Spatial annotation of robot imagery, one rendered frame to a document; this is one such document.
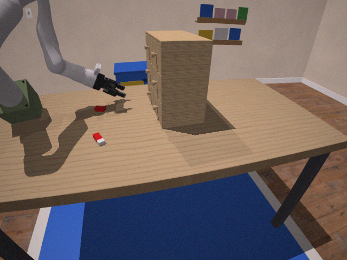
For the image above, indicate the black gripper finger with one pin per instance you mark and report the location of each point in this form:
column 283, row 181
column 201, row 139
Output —
column 113, row 92
column 115, row 84

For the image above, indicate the wooden chest of drawers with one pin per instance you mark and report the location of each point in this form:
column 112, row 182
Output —
column 185, row 70

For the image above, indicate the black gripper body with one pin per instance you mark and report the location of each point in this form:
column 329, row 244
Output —
column 100, row 82

